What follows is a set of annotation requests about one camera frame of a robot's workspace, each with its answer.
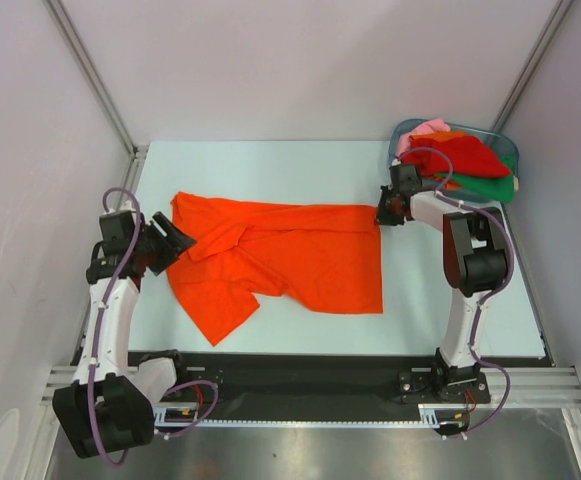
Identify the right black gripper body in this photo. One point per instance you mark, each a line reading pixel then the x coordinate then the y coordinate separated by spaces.
pixel 387 209

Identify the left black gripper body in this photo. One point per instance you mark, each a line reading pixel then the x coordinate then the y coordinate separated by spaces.
pixel 159 251

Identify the orange t shirt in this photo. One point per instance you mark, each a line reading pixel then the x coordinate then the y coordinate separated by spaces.
pixel 445 182
pixel 326 257

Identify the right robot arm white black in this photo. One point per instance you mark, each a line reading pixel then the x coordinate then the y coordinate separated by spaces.
pixel 478 264

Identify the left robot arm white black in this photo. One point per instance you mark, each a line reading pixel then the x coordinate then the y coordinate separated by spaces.
pixel 105 408

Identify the red t shirt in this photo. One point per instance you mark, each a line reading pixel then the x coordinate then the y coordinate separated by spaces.
pixel 465 155

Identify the pink t shirt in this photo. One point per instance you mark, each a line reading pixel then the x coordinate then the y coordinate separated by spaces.
pixel 433 126

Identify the green t shirt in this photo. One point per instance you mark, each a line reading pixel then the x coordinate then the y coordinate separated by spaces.
pixel 485 190

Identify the blue plastic basket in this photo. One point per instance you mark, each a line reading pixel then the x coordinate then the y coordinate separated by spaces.
pixel 500 144

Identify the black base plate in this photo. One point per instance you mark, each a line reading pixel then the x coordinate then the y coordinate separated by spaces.
pixel 247 386

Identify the white slotted cable duct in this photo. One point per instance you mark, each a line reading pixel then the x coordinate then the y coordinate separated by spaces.
pixel 175 418

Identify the aluminium frame rail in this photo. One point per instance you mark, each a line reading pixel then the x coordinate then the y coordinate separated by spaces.
pixel 536 388

